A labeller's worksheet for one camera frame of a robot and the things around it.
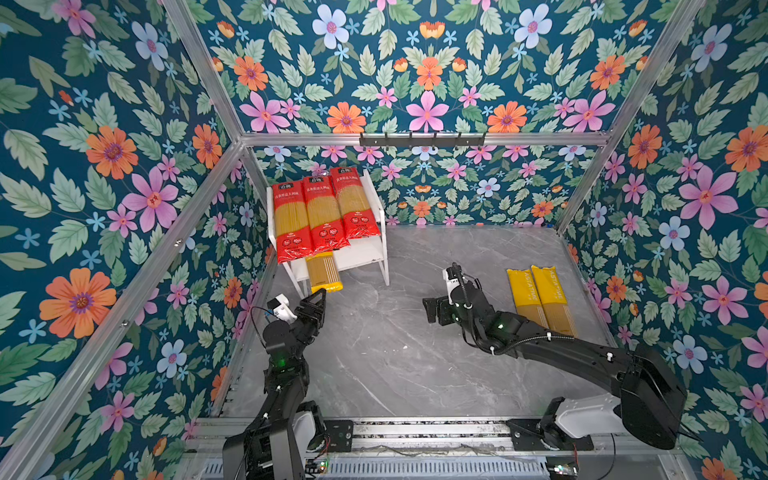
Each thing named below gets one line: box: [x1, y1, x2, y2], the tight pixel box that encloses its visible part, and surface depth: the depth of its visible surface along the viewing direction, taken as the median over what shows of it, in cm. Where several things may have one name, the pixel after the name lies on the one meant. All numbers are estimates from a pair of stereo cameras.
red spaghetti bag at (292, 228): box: [272, 180, 314, 264], surface depth 75 cm
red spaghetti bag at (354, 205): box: [330, 167, 381, 240], surface depth 78 cm
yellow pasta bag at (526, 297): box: [506, 268, 550, 329], surface depth 100 cm
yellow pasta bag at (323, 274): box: [306, 251, 344, 294], surface depth 86 cm
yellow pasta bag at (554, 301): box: [531, 265, 578, 337], surface depth 99 cm
